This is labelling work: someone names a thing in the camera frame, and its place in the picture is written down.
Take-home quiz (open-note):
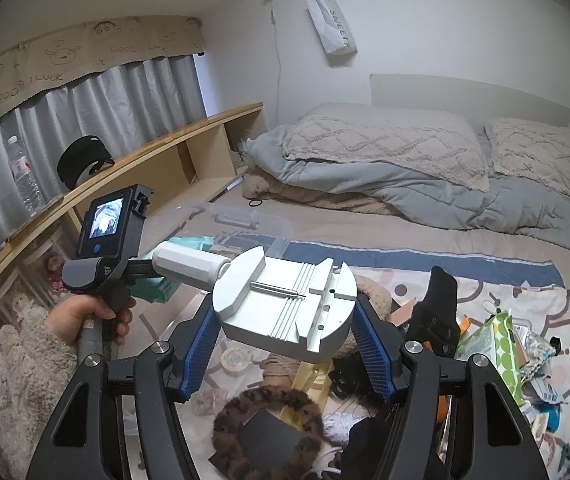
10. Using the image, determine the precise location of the white hanging bag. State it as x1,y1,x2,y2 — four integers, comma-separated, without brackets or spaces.
306,0,358,67

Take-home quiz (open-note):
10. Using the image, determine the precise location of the person's left hand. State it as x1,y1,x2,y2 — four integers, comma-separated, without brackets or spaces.
47,293,134,347

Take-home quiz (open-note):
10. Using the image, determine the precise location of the grey duvet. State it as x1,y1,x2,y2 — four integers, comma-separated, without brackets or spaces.
244,124,570,257

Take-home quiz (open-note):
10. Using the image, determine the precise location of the black cloth glove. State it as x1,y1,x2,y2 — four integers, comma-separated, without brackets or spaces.
407,266,462,357

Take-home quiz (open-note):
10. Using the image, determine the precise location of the green dotted bag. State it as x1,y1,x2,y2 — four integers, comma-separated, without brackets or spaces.
458,310,529,402

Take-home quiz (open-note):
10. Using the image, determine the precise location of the brown fur scrunchie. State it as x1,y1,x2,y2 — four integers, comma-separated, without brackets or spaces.
212,386,327,480

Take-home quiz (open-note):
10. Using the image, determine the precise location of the black headband on shelf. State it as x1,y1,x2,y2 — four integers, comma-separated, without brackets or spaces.
57,135,115,192

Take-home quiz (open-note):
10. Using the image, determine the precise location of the beige printed valance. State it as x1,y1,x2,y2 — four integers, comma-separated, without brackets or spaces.
0,16,204,127

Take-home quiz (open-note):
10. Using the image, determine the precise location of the person's left forearm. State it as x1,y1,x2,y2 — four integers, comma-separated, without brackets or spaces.
0,317,84,461

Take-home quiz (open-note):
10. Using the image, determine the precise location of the red doll display case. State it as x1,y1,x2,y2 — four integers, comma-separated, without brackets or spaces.
40,240,82,301

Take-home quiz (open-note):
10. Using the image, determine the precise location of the black notebook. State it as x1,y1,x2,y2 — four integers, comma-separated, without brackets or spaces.
207,407,302,477

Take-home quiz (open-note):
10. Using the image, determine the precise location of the white watch band tool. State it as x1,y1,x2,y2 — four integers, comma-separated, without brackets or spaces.
152,241,359,364

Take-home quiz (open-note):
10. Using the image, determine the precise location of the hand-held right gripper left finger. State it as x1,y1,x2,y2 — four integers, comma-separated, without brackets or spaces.
25,304,224,480

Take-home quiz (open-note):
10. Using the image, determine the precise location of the beige fleece blanket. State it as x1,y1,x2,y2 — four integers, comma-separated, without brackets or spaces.
241,169,397,217

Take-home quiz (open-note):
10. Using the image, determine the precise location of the teal wet wipes pack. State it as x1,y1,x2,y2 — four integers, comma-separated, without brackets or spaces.
140,235,218,306

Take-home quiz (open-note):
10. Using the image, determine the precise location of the clear plastic storage box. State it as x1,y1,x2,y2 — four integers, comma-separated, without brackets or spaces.
130,202,294,361

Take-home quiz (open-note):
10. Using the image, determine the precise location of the beige rope coil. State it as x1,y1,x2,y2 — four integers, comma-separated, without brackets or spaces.
262,352,302,387

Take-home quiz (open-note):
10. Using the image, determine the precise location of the grey curtain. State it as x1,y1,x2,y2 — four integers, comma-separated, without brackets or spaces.
0,52,207,261

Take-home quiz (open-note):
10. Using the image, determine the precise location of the long wooden shelf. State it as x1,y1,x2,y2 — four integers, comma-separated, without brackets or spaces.
0,102,269,392

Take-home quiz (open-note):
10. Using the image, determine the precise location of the white wall cord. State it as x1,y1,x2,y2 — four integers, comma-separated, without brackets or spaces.
264,0,287,113

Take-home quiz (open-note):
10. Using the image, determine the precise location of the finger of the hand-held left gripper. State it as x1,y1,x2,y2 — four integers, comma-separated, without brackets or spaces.
127,258,159,281

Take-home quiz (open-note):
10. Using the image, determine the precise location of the clear water bottle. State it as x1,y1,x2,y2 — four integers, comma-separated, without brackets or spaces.
7,135,46,217

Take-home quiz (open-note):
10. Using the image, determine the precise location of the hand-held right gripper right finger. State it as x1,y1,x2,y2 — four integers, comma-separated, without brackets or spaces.
351,291,550,480

